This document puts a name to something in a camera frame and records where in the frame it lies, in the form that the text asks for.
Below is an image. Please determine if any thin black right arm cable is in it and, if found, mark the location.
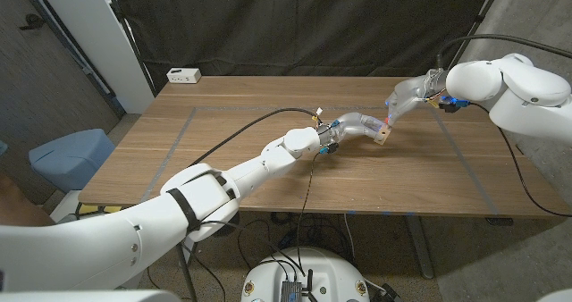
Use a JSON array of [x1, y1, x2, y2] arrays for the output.
[[468, 103, 572, 218]]

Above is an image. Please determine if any grey table leg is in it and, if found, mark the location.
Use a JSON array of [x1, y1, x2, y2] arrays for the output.
[[404, 215, 434, 280]]

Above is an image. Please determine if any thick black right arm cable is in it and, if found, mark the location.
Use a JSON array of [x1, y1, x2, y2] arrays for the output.
[[436, 34, 572, 69]]

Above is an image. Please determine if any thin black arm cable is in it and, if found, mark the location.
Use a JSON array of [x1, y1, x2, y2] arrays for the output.
[[468, 103, 572, 218], [200, 153, 321, 281]]

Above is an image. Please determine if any black floor cable tangle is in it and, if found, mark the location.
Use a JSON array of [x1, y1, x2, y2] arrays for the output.
[[236, 211, 358, 272]]

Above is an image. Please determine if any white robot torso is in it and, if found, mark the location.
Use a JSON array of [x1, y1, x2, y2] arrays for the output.
[[240, 247, 371, 302]]

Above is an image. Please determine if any white power strip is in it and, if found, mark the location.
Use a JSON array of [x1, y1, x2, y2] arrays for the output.
[[165, 67, 202, 85]]

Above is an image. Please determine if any small wooden block with holes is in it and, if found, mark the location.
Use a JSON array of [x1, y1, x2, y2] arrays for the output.
[[374, 126, 391, 147]]

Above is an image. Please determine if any black curtain backdrop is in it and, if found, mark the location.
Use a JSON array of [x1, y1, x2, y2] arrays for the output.
[[109, 0, 497, 93]]

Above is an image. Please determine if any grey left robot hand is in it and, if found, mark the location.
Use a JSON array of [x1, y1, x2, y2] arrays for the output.
[[315, 112, 385, 155]]

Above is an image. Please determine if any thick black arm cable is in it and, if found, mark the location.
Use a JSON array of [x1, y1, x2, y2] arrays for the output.
[[436, 34, 572, 69], [187, 107, 319, 169]]

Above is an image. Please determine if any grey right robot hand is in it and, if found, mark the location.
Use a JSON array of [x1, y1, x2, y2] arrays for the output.
[[384, 68, 450, 128]]

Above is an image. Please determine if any black door handle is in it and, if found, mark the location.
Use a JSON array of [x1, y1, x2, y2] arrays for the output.
[[18, 13, 46, 30]]

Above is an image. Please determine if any person's bare leg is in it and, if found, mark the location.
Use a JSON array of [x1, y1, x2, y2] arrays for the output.
[[0, 176, 57, 228]]

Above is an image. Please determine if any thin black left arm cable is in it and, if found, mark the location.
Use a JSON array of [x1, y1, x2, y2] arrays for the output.
[[200, 153, 321, 281]]

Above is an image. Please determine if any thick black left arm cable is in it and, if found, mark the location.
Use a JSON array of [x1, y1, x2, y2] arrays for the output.
[[187, 107, 319, 169]]

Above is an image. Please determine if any blue padded stool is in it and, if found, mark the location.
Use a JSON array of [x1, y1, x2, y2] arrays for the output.
[[28, 128, 116, 194]]

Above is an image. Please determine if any white cabinet panel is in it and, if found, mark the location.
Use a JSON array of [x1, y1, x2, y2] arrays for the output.
[[33, 0, 156, 114]]

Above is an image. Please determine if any grey electronics module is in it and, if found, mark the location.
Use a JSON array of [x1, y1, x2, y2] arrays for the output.
[[280, 280, 304, 302]]

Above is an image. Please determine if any black backdrop stand pole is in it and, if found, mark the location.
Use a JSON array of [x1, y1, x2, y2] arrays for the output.
[[105, 0, 157, 97], [444, 0, 509, 78]]

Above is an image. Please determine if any white floor cable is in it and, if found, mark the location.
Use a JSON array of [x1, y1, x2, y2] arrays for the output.
[[342, 213, 357, 263]]

